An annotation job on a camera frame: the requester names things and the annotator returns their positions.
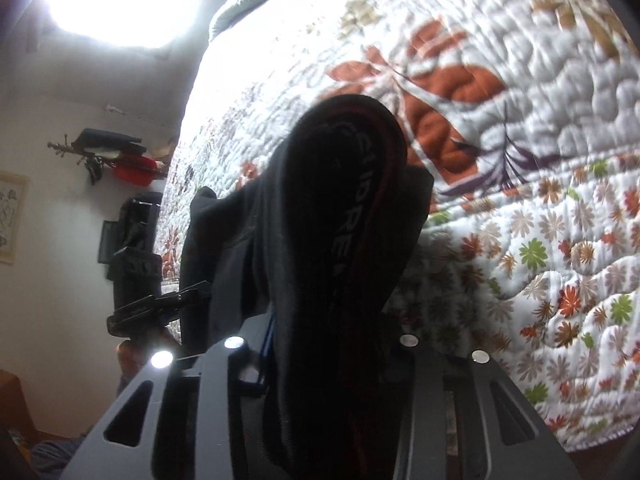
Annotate black pants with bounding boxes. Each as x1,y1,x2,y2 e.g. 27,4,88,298
180,94,433,479

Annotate left hand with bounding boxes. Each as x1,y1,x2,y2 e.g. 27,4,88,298
116,328,180,379

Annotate floral quilted bedspread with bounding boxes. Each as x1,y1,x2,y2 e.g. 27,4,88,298
155,0,639,451

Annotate wall coat rack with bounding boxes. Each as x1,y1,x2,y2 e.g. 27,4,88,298
47,128,168,188

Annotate framed wall picture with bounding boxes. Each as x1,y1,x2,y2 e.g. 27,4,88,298
0,171,29,264

